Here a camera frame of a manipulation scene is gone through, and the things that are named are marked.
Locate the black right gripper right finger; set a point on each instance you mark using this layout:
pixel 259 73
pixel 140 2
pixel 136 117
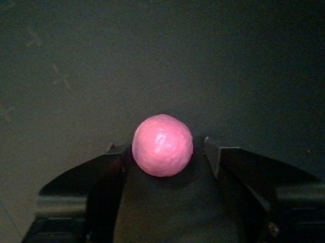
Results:
pixel 255 183

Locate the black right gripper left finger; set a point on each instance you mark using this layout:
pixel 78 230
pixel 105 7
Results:
pixel 94 183

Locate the pink ball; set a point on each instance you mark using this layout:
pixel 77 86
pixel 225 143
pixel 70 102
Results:
pixel 162 145

